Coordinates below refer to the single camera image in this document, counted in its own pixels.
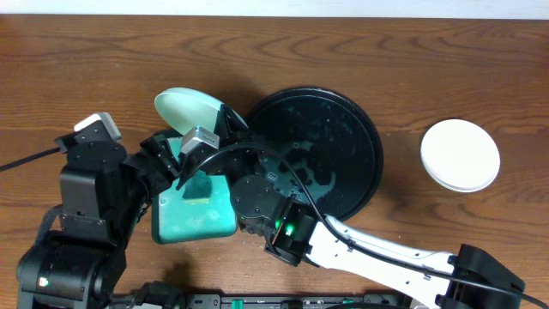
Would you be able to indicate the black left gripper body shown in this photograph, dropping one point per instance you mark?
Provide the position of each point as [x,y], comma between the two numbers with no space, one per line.
[159,156]

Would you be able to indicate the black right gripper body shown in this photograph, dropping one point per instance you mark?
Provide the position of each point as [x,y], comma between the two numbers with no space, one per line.
[251,166]

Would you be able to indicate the dark green sponge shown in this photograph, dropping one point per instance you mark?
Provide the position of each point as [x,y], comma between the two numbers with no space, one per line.
[198,189]

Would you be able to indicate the mint green plate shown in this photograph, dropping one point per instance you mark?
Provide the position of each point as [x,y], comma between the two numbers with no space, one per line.
[186,109]

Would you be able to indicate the white plate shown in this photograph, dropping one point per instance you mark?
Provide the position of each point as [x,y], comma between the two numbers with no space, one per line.
[460,155]

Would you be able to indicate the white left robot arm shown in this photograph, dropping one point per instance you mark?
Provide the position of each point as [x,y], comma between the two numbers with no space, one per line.
[79,253]

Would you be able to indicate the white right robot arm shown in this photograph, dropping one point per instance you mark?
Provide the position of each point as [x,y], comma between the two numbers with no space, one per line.
[296,231]

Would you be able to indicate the green rectangular soap tray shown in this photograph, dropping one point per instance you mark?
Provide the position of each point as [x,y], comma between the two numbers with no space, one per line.
[175,221]

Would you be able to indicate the round black tray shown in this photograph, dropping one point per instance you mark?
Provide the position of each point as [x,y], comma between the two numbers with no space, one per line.
[328,148]

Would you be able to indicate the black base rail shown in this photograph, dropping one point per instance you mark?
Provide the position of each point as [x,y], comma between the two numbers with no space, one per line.
[161,295]

